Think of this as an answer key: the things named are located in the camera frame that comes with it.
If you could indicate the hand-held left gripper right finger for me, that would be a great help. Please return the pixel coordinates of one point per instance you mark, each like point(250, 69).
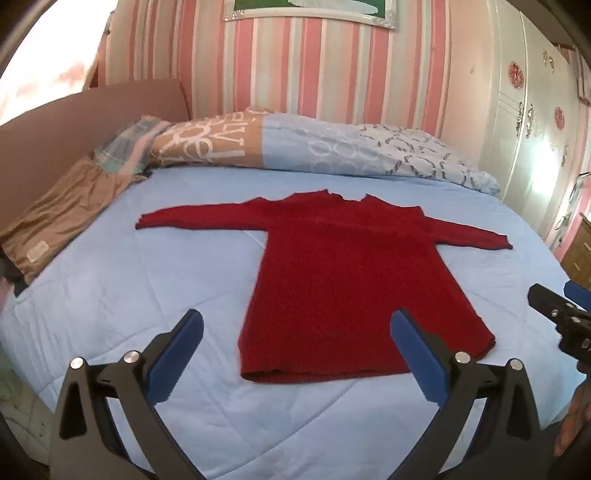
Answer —
point(418, 357)

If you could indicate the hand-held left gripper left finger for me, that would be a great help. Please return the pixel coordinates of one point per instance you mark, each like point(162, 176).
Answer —
point(178, 355)

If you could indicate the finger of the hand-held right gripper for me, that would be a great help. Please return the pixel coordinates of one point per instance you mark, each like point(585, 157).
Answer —
point(577, 291)
point(549, 307)

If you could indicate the red knitted sweater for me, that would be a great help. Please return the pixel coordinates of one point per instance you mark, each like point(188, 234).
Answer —
point(332, 277)

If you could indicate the person's right forearm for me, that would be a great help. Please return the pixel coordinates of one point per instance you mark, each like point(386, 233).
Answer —
point(575, 420)

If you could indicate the wooden bedside cabinet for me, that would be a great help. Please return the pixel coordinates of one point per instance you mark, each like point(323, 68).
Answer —
point(579, 251)

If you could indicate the light blue bed blanket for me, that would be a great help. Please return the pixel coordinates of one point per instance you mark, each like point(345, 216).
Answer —
point(115, 295)

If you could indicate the brown satin cloth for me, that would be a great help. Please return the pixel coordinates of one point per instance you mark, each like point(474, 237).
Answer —
point(60, 217)

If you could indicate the white wardrobe with flower decals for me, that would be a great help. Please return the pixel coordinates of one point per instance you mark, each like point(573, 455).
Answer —
point(531, 106)

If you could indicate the plaid pastel cloth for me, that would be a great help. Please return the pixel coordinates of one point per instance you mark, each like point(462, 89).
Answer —
point(124, 145)

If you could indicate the patterned blue orange pillow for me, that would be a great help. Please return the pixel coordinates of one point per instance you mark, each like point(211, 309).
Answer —
point(323, 143)

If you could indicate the pink-brown flat board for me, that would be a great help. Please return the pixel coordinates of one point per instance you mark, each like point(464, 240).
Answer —
point(55, 134)

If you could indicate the white framed wall picture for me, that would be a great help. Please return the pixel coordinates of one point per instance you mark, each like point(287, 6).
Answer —
point(309, 10)

